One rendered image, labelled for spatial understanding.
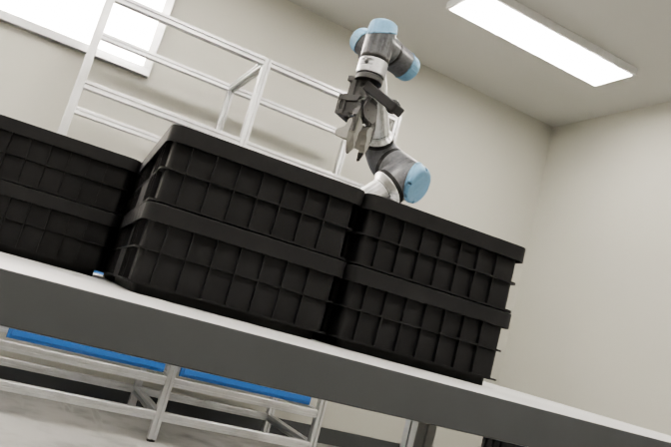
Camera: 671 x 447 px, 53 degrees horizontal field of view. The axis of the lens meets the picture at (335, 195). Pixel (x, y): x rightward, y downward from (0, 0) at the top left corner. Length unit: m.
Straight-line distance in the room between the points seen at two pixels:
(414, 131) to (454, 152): 0.38
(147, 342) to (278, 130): 4.04
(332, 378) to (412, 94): 4.53
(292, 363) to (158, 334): 0.12
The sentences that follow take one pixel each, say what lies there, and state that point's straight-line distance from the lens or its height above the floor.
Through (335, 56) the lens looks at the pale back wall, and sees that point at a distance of 4.85.
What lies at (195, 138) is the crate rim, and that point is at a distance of 0.94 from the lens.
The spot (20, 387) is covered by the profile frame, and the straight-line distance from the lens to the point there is 3.41.
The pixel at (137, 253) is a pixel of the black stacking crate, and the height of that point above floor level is 0.75.
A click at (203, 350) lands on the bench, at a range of 0.58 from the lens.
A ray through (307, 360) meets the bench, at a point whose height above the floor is 0.69.
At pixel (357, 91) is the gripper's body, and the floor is 1.31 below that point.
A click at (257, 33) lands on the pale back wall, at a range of 4.67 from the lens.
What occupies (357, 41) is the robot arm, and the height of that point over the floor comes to 1.50.
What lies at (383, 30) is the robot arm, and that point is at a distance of 1.75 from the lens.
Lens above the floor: 0.72
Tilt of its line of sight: 11 degrees up
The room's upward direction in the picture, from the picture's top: 15 degrees clockwise
